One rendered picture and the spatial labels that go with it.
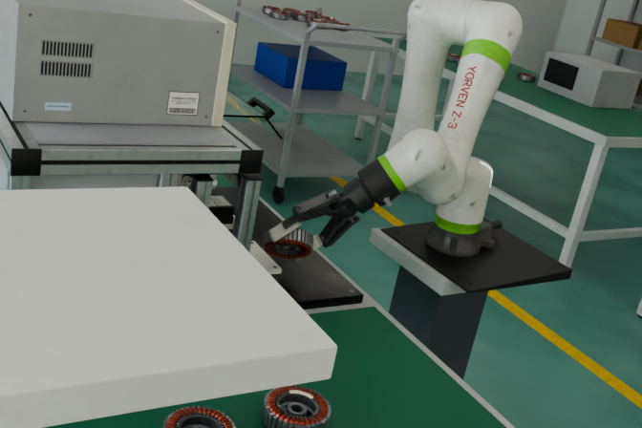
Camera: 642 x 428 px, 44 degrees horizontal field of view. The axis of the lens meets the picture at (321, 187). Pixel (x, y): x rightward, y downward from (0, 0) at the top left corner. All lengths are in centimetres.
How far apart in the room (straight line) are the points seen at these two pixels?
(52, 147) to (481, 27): 106
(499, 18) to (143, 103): 89
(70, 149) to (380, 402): 69
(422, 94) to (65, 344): 153
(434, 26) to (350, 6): 613
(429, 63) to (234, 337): 144
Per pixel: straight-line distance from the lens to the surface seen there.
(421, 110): 207
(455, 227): 211
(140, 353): 65
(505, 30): 196
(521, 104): 453
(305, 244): 171
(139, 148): 139
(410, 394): 152
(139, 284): 75
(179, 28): 149
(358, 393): 148
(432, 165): 168
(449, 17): 200
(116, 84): 148
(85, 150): 136
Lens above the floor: 156
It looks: 19 degrees down
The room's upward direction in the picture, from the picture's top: 11 degrees clockwise
